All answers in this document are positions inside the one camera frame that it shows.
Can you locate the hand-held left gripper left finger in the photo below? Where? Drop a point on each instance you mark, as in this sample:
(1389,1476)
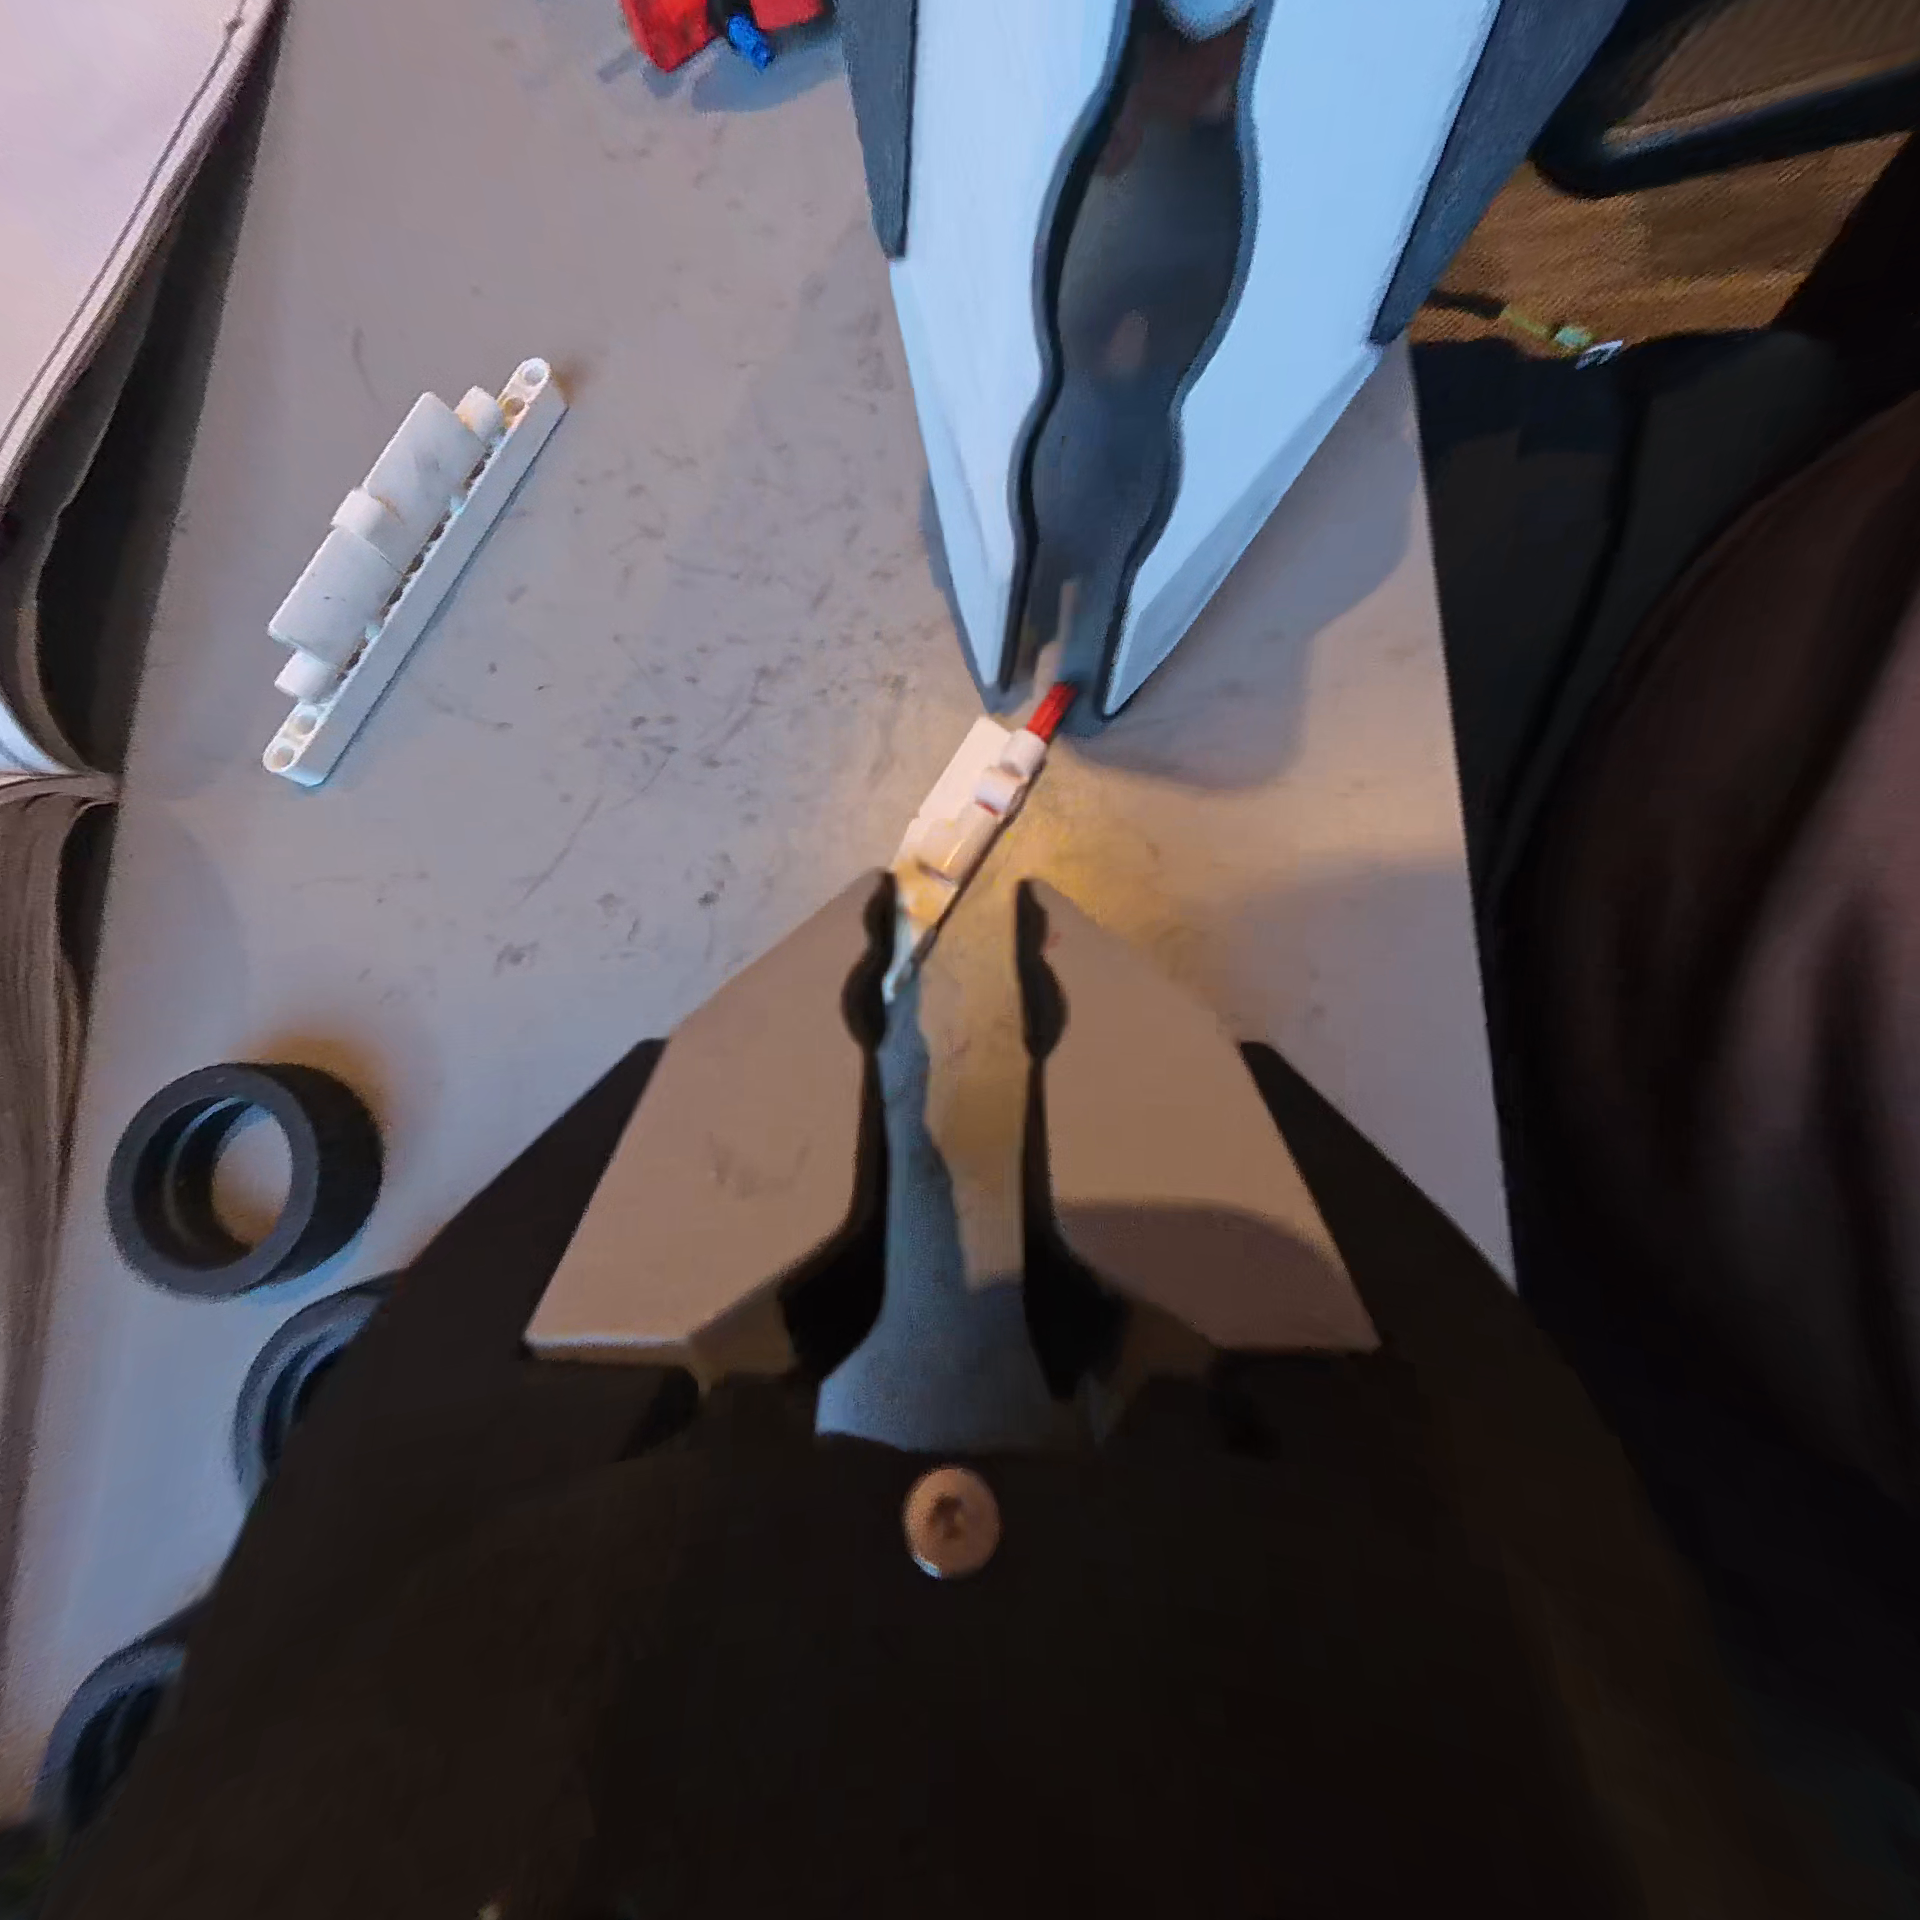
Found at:
(706,1200)

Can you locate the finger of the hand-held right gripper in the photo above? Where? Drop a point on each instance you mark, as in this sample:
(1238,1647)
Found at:
(1351,226)
(975,226)

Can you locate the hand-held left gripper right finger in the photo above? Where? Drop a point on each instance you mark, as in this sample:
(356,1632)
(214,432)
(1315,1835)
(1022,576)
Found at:
(1184,1200)

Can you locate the white toy brick piece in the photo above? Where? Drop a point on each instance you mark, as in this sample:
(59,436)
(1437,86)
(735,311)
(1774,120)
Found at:
(939,878)

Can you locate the red toy pin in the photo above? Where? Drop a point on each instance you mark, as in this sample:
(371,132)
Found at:
(1052,709)

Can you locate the white stepped brick assembly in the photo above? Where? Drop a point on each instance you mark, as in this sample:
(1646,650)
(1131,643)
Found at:
(373,600)

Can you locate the grey desk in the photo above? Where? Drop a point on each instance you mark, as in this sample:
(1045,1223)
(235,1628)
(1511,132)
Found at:
(674,526)

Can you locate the black office chair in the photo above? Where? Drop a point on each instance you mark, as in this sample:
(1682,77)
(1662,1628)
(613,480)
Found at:
(1726,120)

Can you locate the person's legs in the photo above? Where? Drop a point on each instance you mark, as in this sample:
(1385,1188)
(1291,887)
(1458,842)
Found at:
(1500,526)

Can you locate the black rubber toy tire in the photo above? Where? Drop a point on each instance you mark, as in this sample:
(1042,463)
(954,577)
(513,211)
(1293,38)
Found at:
(148,1200)
(89,1726)
(285,1382)

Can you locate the person's torso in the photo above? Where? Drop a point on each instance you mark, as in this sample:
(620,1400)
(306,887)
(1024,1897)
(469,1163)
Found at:
(1726,973)

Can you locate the open instruction book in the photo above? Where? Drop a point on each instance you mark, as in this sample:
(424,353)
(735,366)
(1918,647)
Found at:
(74,148)

